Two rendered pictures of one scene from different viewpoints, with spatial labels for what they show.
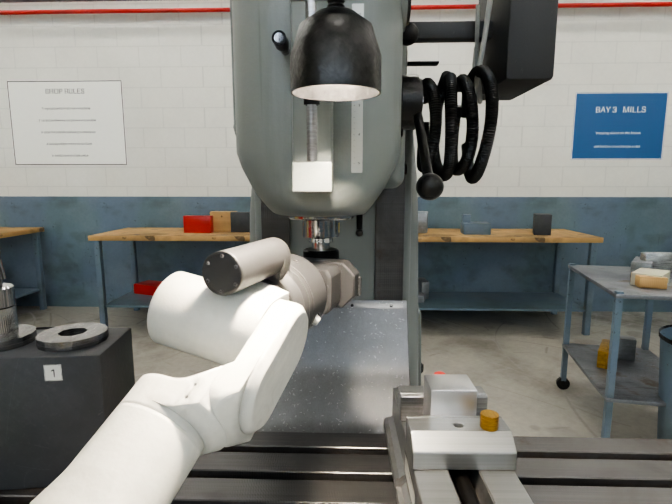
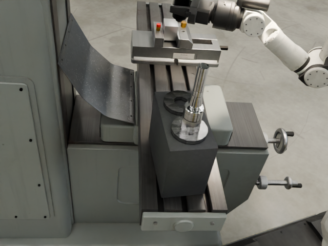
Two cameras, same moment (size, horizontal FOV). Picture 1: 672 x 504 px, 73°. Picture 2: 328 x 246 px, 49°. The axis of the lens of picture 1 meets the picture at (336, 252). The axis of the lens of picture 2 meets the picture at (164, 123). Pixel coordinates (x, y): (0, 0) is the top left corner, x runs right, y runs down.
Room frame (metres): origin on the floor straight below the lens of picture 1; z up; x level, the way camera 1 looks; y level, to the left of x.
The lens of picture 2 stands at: (0.81, 1.08, 1.73)
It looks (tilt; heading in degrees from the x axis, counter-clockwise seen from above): 43 degrees down; 258
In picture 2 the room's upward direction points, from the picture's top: 9 degrees clockwise
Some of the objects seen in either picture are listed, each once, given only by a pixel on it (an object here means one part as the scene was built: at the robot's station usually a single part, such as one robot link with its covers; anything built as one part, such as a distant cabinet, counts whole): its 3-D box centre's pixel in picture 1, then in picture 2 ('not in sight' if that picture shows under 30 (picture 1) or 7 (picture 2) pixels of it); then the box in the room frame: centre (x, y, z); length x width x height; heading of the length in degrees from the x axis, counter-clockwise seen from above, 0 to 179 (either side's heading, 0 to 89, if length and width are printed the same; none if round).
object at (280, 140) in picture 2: not in sight; (272, 140); (0.09, 0.04, 0.64); 0.16 x 0.12 x 0.12; 178
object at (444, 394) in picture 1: (448, 402); (170, 29); (0.59, -0.15, 1.05); 0.06 x 0.05 x 0.06; 89
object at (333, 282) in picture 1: (295, 291); (209, 12); (0.51, 0.05, 1.23); 0.13 x 0.12 x 0.10; 73
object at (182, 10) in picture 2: not in sight; (179, 10); (0.60, 0.05, 1.23); 0.06 x 0.02 x 0.03; 163
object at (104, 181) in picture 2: not in sight; (161, 166); (0.57, 0.02, 0.44); 0.80 x 0.30 x 0.60; 178
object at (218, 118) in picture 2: not in sight; (165, 109); (0.59, 0.02, 0.80); 0.50 x 0.35 x 0.12; 178
